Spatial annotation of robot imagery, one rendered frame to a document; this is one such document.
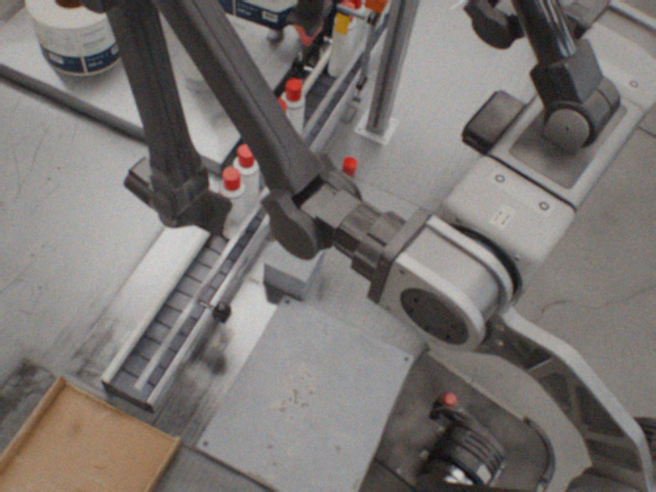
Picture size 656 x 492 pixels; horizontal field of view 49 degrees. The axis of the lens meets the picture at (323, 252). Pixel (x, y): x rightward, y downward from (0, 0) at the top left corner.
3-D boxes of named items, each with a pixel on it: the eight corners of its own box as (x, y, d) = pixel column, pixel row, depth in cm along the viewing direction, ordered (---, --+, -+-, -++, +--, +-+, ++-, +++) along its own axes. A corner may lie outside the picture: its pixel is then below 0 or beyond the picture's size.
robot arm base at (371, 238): (375, 307, 91) (390, 260, 80) (324, 270, 93) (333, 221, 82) (412, 261, 95) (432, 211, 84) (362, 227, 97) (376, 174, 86)
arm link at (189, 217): (174, 236, 115) (193, 208, 114) (142, 210, 116) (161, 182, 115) (191, 233, 122) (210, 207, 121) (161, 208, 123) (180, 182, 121)
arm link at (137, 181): (170, 206, 108) (208, 173, 112) (113, 159, 109) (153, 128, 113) (166, 243, 118) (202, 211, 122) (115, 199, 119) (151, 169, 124)
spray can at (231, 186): (228, 216, 156) (225, 158, 138) (250, 225, 155) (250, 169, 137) (217, 234, 153) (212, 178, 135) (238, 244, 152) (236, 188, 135)
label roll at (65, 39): (75, 88, 170) (61, 42, 157) (24, 41, 175) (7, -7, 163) (143, 48, 178) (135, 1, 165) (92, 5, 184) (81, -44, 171)
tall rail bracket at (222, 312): (203, 320, 148) (197, 283, 134) (233, 336, 147) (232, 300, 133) (194, 333, 147) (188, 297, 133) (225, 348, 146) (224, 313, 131)
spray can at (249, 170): (241, 195, 159) (240, 136, 141) (263, 205, 158) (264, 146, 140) (229, 213, 156) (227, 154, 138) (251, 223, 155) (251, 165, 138)
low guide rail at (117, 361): (346, 27, 186) (347, 21, 184) (350, 29, 185) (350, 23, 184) (103, 381, 134) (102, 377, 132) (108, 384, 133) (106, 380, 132)
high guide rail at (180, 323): (375, 21, 180) (376, 18, 179) (380, 23, 180) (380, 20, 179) (134, 389, 128) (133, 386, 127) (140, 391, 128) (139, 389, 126)
